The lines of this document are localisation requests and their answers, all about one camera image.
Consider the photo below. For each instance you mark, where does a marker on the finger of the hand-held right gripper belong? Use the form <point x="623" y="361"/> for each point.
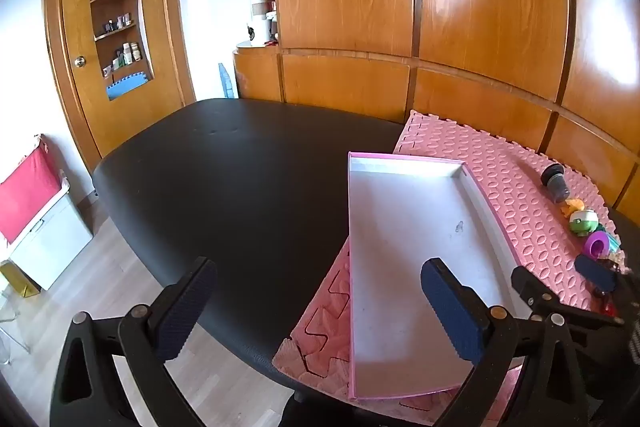
<point x="594" y="272"/>
<point x="530" y="287"/>

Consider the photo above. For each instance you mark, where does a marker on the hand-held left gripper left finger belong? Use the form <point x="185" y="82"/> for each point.
<point x="187" y="307"/>

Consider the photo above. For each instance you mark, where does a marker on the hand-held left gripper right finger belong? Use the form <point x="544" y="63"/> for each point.
<point x="452" y="317"/>

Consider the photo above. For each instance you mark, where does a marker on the purple perforated cup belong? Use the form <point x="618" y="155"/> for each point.
<point x="597" y="244"/>

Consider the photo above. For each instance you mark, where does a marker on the red toy car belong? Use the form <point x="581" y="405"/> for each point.
<point x="607" y="307"/>

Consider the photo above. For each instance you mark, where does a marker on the green and white toy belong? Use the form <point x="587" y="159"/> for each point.
<point x="582" y="223"/>

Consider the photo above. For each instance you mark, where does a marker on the yellow toy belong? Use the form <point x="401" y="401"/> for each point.
<point x="572" y="207"/>

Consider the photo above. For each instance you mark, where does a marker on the dark grey plastic bottle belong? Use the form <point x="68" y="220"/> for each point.
<point x="556" y="187"/>

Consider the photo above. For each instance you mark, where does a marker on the pink tray with white inside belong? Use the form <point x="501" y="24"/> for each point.
<point x="415" y="217"/>

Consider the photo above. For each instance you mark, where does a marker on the teal ribbed toy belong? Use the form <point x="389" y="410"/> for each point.
<point x="614" y="243"/>

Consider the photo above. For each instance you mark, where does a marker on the pink foam puzzle mat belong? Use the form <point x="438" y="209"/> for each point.
<point x="515" y="187"/>

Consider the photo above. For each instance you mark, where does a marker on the yellow box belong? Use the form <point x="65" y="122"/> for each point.
<point x="20" y="282"/>

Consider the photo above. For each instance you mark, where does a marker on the red cloth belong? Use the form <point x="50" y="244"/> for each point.
<point x="25" y="192"/>

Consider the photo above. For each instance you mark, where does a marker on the blue foam mat tile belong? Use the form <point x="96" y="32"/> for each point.
<point x="127" y="86"/>
<point x="227" y="81"/>

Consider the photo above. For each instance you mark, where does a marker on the rounded wooden corner shelf unit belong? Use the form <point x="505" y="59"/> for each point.
<point x="257" y="77"/>

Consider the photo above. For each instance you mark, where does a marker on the brass door knob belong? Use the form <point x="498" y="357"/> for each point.
<point x="79" y="62"/>

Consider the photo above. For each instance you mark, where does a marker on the shelf with small bottles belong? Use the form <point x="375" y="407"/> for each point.
<point x="117" y="32"/>

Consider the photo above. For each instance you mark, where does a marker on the white kettle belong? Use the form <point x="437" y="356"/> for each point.
<point x="262" y="32"/>

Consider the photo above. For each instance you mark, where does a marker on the wooden wardrobe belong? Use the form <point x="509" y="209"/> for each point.
<point x="475" y="7"/>

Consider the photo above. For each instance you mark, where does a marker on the white paper roll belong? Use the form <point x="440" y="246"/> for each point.
<point x="260" y="3"/>

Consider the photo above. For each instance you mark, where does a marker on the wooden door with glass window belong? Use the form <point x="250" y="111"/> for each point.
<point x="75" y="7"/>

